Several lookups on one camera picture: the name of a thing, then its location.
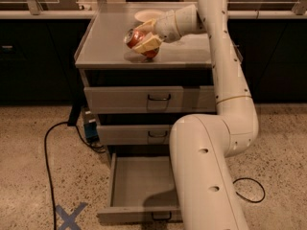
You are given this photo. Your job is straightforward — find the grey drawer cabinet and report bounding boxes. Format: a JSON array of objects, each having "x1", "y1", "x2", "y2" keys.
[{"x1": 76, "y1": 3, "x2": 217, "y2": 159}]

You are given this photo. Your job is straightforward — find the grey middle drawer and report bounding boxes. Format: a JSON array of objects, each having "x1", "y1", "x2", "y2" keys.
[{"x1": 97, "y1": 125, "x2": 171, "y2": 146}]

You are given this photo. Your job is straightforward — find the white bowl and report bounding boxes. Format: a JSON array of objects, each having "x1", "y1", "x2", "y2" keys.
[{"x1": 134, "y1": 10, "x2": 163, "y2": 23}]

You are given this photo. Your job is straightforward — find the dark background counter cabinets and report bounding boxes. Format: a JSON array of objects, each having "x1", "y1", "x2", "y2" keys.
[{"x1": 0, "y1": 19, "x2": 307, "y2": 105}]

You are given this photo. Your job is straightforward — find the blue tape cross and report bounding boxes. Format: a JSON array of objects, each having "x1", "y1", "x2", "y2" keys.
[{"x1": 56, "y1": 202, "x2": 87, "y2": 230}]

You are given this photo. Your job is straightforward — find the blue power box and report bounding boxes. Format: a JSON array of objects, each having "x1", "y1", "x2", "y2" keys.
[{"x1": 83, "y1": 109, "x2": 99, "y2": 143}]

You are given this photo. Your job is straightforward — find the grey top drawer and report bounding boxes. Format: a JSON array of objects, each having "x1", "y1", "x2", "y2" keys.
[{"x1": 84, "y1": 86, "x2": 216, "y2": 114}]

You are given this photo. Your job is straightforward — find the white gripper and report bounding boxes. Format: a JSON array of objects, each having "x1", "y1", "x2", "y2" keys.
[{"x1": 132, "y1": 11, "x2": 182, "y2": 54}]

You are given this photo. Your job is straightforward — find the grey open bottom drawer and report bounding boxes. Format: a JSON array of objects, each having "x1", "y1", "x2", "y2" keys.
[{"x1": 98, "y1": 154, "x2": 182, "y2": 223}]

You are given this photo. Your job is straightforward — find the black cable on left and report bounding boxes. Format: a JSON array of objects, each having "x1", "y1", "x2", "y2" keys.
[{"x1": 43, "y1": 121, "x2": 106, "y2": 230}]

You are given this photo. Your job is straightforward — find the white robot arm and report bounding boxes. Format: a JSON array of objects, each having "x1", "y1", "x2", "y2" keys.
[{"x1": 129, "y1": 0, "x2": 258, "y2": 230}]

